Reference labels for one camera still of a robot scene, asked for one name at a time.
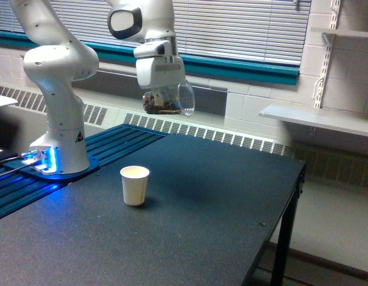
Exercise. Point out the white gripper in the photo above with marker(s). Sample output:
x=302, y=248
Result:
x=157, y=66

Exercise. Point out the clear plastic cup with nuts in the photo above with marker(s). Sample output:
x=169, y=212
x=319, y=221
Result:
x=170, y=100

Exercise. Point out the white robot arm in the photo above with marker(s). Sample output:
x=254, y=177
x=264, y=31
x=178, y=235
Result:
x=61, y=59

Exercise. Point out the white paper cup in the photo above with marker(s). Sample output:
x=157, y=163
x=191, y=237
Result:
x=134, y=184

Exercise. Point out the white window blinds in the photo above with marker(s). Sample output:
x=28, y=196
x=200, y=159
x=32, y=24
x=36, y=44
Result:
x=264, y=31

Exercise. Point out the teal window sill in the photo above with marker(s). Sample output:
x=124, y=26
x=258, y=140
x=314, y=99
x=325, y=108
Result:
x=206, y=66

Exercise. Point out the white surface at left edge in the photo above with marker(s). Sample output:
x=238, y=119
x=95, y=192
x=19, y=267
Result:
x=6, y=101

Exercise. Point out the blue slotted aluminium rails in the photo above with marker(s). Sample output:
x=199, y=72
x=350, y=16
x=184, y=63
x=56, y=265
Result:
x=18, y=191

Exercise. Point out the black table leg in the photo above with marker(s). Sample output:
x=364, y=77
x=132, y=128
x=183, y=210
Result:
x=285, y=233

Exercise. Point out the baseboard radiator vent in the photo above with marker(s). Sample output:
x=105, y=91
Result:
x=325, y=164

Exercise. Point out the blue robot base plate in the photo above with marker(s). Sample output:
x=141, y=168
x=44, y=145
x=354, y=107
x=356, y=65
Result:
x=62, y=177

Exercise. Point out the white shelf bracket rail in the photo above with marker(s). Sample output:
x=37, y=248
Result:
x=329, y=38

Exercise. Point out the white upper wall shelf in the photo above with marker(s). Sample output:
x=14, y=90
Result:
x=341, y=32

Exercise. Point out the white wall shelf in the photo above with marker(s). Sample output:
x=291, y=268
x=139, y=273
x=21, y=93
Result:
x=340, y=121
x=341, y=32

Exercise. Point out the white lower wall shelf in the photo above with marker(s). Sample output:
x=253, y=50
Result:
x=340, y=121

